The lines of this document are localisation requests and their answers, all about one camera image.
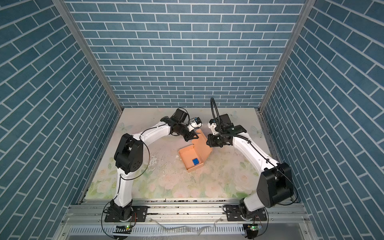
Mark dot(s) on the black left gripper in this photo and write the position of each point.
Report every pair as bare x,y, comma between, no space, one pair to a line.
190,135

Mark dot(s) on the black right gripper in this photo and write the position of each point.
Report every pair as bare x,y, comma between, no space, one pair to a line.
211,141

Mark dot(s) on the pink cardboard paper box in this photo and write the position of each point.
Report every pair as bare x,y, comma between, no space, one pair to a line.
197,150

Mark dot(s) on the small blue cube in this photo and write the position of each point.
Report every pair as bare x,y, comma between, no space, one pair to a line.
195,161

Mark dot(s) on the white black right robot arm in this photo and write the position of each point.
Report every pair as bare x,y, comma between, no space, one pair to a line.
275,180

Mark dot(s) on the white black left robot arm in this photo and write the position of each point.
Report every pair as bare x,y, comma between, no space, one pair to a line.
129,155

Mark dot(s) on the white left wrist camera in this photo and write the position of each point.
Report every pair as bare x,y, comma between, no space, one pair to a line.
195,123

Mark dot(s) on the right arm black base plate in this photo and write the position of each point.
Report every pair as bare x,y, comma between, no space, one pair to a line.
236,213

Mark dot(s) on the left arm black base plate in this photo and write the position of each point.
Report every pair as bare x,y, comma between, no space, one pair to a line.
128,214

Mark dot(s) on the white ventilated cable duct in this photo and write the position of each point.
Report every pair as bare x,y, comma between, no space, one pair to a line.
156,230

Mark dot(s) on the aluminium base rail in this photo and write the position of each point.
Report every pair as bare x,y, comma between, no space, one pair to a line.
283,222

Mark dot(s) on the aluminium corner frame post right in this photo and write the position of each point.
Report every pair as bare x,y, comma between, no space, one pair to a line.
304,14

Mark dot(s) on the aluminium corner frame post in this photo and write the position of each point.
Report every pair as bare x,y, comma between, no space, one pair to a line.
76,32
304,14

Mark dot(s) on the aluminium corner frame post left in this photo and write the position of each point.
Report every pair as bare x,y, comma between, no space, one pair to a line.
76,32

